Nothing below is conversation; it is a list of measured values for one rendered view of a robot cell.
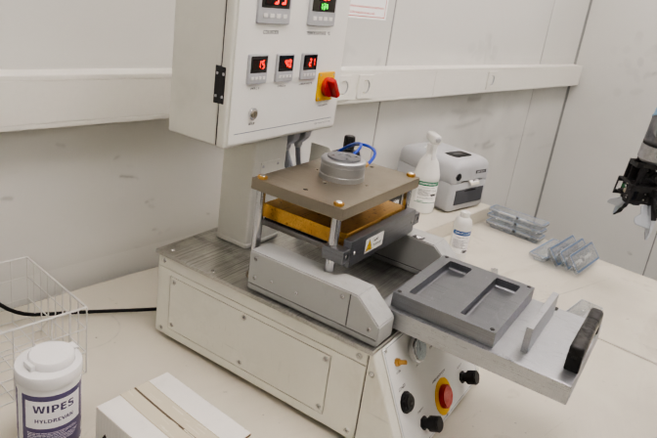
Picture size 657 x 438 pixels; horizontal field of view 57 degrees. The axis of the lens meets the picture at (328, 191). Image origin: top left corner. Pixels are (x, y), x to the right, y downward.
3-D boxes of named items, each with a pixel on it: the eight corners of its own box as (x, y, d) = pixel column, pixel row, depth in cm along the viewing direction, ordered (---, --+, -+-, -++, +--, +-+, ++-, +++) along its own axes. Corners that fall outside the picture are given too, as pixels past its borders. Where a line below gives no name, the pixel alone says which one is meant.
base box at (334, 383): (154, 333, 117) (158, 252, 112) (275, 274, 148) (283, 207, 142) (401, 475, 91) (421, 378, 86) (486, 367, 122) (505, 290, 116)
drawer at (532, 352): (372, 325, 96) (381, 280, 93) (431, 280, 114) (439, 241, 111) (564, 411, 81) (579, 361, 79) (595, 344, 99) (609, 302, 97)
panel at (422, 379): (408, 465, 93) (380, 349, 91) (477, 377, 117) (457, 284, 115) (419, 467, 91) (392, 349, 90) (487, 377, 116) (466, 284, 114)
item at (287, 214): (261, 224, 106) (266, 172, 103) (330, 197, 124) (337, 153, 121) (344, 257, 97) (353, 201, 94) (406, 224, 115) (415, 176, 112)
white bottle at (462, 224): (444, 254, 173) (455, 206, 168) (461, 257, 173) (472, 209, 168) (448, 262, 168) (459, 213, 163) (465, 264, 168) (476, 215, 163)
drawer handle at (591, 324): (562, 369, 84) (570, 343, 83) (585, 328, 96) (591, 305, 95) (577, 374, 83) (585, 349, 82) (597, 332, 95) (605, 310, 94)
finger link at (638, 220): (630, 239, 163) (628, 204, 165) (649, 240, 164) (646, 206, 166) (638, 238, 160) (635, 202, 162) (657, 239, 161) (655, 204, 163)
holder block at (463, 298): (390, 305, 95) (392, 290, 94) (441, 267, 111) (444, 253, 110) (492, 348, 87) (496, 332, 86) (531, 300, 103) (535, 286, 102)
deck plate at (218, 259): (155, 252, 112) (155, 247, 111) (273, 209, 140) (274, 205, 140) (372, 356, 89) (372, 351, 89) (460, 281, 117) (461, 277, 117)
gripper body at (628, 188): (610, 194, 169) (626, 153, 164) (637, 196, 171) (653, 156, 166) (627, 206, 162) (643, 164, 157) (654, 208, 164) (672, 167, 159)
